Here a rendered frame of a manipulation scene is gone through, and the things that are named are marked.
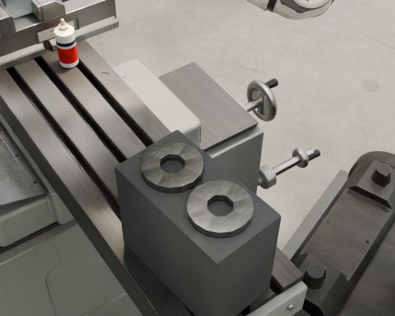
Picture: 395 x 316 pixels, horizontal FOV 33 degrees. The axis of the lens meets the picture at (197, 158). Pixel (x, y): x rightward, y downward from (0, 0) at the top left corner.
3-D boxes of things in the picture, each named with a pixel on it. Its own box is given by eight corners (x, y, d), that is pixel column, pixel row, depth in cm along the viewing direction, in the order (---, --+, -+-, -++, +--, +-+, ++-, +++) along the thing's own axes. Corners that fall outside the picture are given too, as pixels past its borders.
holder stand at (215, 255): (179, 204, 114) (177, 121, 99) (270, 288, 102) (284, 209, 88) (122, 242, 108) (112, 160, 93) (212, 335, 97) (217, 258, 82)
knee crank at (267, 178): (310, 148, 185) (313, 133, 181) (325, 162, 182) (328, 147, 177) (248, 182, 176) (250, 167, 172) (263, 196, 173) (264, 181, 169)
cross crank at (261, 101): (259, 98, 185) (262, 66, 177) (286, 123, 179) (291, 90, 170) (212, 120, 179) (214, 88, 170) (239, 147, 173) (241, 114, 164)
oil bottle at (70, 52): (73, 54, 141) (66, 10, 133) (82, 64, 139) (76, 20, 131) (56, 60, 140) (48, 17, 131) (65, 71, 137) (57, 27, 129)
